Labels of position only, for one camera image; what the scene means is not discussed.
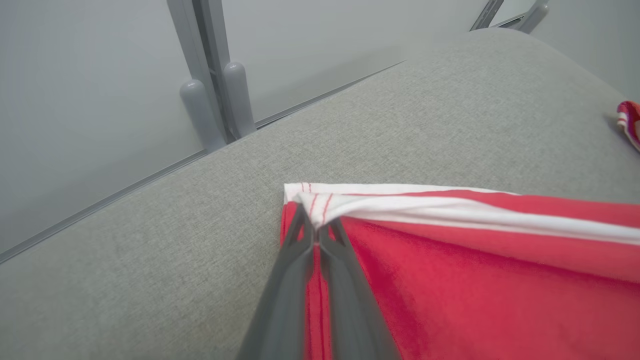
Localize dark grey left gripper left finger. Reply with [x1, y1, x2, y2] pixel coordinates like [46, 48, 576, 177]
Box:
[235, 202, 319, 360]

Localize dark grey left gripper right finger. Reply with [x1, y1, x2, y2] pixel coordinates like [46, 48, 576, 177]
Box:
[318, 217, 401, 360]

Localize red shorts with white bands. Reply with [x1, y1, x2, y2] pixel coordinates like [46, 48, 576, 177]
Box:
[279, 182, 640, 360]

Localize red basketball jersey number 22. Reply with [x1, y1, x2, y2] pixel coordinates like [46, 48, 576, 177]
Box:
[615, 100, 640, 153]

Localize grey rounded post cap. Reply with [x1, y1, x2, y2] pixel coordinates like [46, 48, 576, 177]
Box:
[179, 79, 227, 154]
[222, 61, 258, 139]

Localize grey wall base rail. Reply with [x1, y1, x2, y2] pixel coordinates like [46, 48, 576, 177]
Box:
[254, 60, 407, 130]
[0, 149, 208, 265]

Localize grey metal partition post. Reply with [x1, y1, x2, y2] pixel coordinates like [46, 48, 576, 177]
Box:
[166, 0, 237, 144]

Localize grey corner frame post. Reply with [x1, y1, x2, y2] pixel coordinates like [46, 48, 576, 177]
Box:
[469, 0, 551, 35]

